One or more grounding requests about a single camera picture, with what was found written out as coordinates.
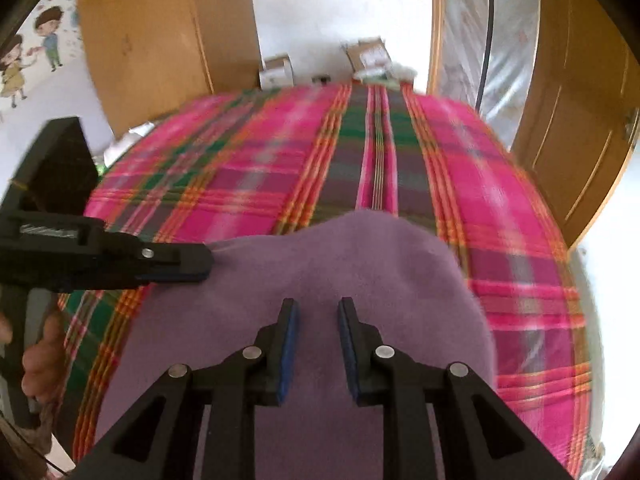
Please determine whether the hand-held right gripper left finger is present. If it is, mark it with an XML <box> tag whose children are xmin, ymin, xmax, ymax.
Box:
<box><xmin>70</xmin><ymin>297</ymin><xmax>301</xmax><ymax>480</ymax></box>

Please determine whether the person's left hand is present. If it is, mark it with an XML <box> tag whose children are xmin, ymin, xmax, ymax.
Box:
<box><xmin>22</xmin><ymin>310</ymin><xmax>68</xmax><ymax>403</ymax></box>

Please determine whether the small white box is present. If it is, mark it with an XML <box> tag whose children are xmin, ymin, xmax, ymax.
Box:
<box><xmin>259</xmin><ymin>55</ymin><xmax>293</xmax><ymax>88</ymax></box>

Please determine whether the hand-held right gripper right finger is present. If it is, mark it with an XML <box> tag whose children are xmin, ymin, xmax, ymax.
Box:
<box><xmin>337</xmin><ymin>296</ymin><xmax>576</xmax><ymax>480</ymax></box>

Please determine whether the pink plaid bed sheet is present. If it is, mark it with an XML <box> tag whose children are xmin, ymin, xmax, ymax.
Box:
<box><xmin>57</xmin><ymin>82</ymin><xmax>593</xmax><ymax>478</ymax></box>

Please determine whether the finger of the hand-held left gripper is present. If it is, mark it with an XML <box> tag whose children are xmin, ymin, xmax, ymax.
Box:
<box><xmin>102</xmin><ymin>230</ymin><xmax>215</xmax><ymax>286</ymax></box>

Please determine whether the pile of white packets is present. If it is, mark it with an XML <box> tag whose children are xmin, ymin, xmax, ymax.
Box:
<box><xmin>352</xmin><ymin>62</ymin><xmax>418</xmax><ymax>83</ymax></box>

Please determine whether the wooden door frame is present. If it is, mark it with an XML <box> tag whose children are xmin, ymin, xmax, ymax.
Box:
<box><xmin>426</xmin><ymin>0</ymin><xmax>446</xmax><ymax>95</ymax></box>

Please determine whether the cartoon wall sticker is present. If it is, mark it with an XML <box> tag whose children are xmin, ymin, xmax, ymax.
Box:
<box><xmin>0</xmin><ymin>0</ymin><xmax>83</xmax><ymax>111</ymax></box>

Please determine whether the wooden wardrobe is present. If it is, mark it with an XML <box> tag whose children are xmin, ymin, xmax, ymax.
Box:
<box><xmin>74</xmin><ymin>0</ymin><xmax>263</xmax><ymax>138</ymax></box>

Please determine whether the brown cardboard box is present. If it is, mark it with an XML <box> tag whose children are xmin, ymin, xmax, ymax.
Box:
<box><xmin>342</xmin><ymin>37</ymin><xmax>388</xmax><ymax>73</ymax></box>

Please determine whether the purple fleece garment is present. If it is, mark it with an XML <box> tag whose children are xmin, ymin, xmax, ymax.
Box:
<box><xmin>95</xmin><ymin>210</ymin><xmax>498</xmax><ymax>480</ymax></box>

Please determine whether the white green plastic bag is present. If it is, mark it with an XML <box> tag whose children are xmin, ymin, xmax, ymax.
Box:
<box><xmin>97</xmin><ymin>122</ymin><xmax>156</xmax><ymax>171</ymax></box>

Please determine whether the clear plastic door curtain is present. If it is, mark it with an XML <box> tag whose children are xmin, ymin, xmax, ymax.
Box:
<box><xmin>440</xmin><ymin>0</ymin><xmax>541</xmax><ymax>148</ymax></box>

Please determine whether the wooden door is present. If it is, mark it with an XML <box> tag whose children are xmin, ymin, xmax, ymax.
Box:
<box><xmin>510</xmin><ymin>0</ymin><xmax>640</xmax><ymax>248</ymax></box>

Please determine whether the black cable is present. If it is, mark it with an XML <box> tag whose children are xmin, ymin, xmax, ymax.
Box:
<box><xmin>0</xmin><ymin>415</ymin><xmax>66</xmax><ymax>476</ymax></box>

